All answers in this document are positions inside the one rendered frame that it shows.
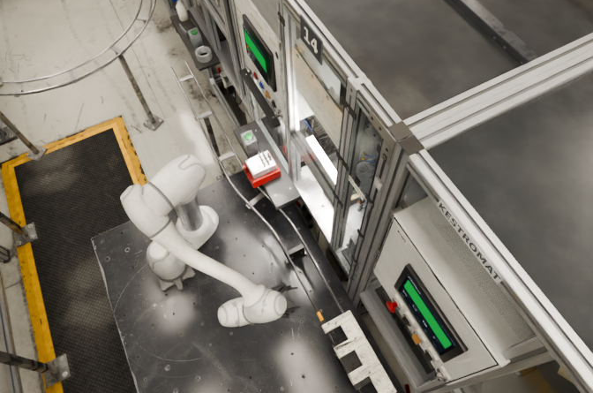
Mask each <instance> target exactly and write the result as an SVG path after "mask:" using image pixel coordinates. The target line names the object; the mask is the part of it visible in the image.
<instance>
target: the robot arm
mask: <svg viewBox="0 0 593 393"><path fill-rule="evenodd" d="M205 175H206V167H205V166H204V164H203V163H202V162H201V161H200V160H199V159H198V158H197V157H195V156H194V155H182V156H179V157H177V158H176V159H174V160H172V161H171V162H169V163H168V164H167V165H165V166H164V167H163V168H162V169H161V170H159V171H158V172H157V173H156V174H155V175H154V176H153V177H152V179H151V180H149V181H148V182H147V183H146V184H145V185H143V186H141V185H140V184H136V185H130V186H129V187H128V188H127V189H126V190H125V191H124V192H123V194H122V195H121V197H120V199H121V202H122V205H123V207H124V210H125V212H126V214H127V215H128V216H129V218H130V219H131V221H132V222H133V223H134V224H135V225H136V226H137V227H138V228H139V229H140V230H141V231H142V232H143V233H145V234H146V235H147V236H148V237H149V238H151V239H152V240H153V242H152V243H151V244H150V245H149V247H148V248H147V251H146V259H147V262H148V265H149V266H150V268H151V270H153V272H154V273H155V274H156V275H157V276H158V278H159V281H160V284H161V290H162V291H166V290H167V289H168V288H170V287H171V286H173V285H176V287H177V288H178V290H180V291H181V290H183V289H184V286H183V282H182V281H183V280H186V279H188V278H191V277H195V275H196V273H195V271H194V270H193V269H192V268H195V269H197V270H199V271H201V272H203V273H206V274H208V275H210V276H212V277H214V278H216V279H218V280H221V281H223V282H224V283H227V284H229V285H231V286H232V287H234V288H235V289H237V290H238V291H239V292H240V293H241V294H242V297H241V298H237V299H232V300H229V301H227V302H226V303H224V304H222V305H221V306H220V307H219V309H218V319H219V322H220V324H221V325H222V326H225V327H238V326H239V327H241V326H244V325H247V324H251V323H265V322H270V321H275V320H277V319H283V318H290V316H289V314H291V313H294V312H295V309H298V308H301V307H300V306H294V307H291V308H288V309H286V308H287V301H286V299H285V297H284V296H283V295H282V294H283V293H284V292H285V291H290V290H294V289H298V288H297V287H291V286H290V285H289V286H286V284H285V283H279V284H277V285H275V286H274V287H272V288H267V287H265V286H264V285H263V284H259V285H256V284H255V283H253V282H252V281H251V280H249V279H248V278H247V277H245V276H243V275H241V274H240V273H238V272H236V271H235V270H233V269H232V268H229V267H227V266H225V265H223V264H221V263H220V262H218V261H215V260H214V259H212V258H210V257H208V256H206V255H204V254H203V253H200V252H199V251H197V250H198V249H199V248H200V247H201V246H202V245H203V244H204V243H205V242H206V241H207V240H208V239H209V238H210V237H211V236H212V235H213V234H214V232H215V230H216V228H217V226H218V223H219V217H218V215H217V214H216V213H215V211H214V210H213V209H212V208H210V207H208V206H199V203H198V199H197V196H196V195H197V192H198V190H199V187H200V184H201V183H202V182H203V180H204V178H205ZM172 208H175V210H176V213H177V215H178V218H177V222H176V226H175V225H174V223H173V222H172V220H171V219H170V218H169V216H168V213H169V212H170V211H171V209H172ZM279 288H280V289H279ZM277 289H279V290H278V291H276V290H277ZM283 314H285V315H283Z"/></svg>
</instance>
